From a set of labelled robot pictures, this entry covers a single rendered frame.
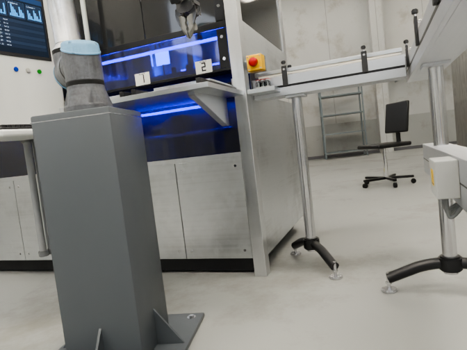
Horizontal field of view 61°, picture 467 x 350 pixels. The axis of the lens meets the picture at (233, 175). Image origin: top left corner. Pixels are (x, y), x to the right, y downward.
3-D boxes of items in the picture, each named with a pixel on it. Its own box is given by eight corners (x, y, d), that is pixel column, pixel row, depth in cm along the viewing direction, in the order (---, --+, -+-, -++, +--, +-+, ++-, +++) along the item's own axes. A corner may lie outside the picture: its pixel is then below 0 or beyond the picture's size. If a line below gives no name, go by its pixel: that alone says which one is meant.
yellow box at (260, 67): (251, 73, 187) (250, 58, 187) (267, 71, 185) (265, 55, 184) (247, 71, 180) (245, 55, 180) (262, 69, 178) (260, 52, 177)
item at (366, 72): (252, 99, 191) (249, 67, 190) (261, 101, 206) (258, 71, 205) (407, 75, 167) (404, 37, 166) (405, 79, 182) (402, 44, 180)
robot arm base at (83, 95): (100, 108, 119) (96, 75, 118) (54, 115, 121) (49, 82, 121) (121, 112, 134) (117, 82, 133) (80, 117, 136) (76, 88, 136)
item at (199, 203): (74, 235, 355) (60, 137, 349) (304, 227, 282) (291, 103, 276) (-36, 273, 262) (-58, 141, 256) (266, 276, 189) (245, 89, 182)
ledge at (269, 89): (256, 96, 196) (256, 92, 195) (282, 92, 191) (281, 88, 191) (247, 94, 182) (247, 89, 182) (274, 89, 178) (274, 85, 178)
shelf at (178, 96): (126, 116, 215) (126, 112, 215) (248, 96, 191) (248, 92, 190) (59, 112, 171) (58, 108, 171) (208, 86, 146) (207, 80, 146)
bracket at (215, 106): (223, 126, 188) (220, 98, 187) (229, 125, 187) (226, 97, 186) (191, 126, 157) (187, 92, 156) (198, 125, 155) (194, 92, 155)
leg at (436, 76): (436, 268, 153) (420, 67, 148) (462, 269, 150) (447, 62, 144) (439, 276, 145) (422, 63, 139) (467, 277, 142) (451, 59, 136)
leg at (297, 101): (304, 248, 203) (288, 96, 198) (322, 247, 200) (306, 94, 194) (301, 253, 195) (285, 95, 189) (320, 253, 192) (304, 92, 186)
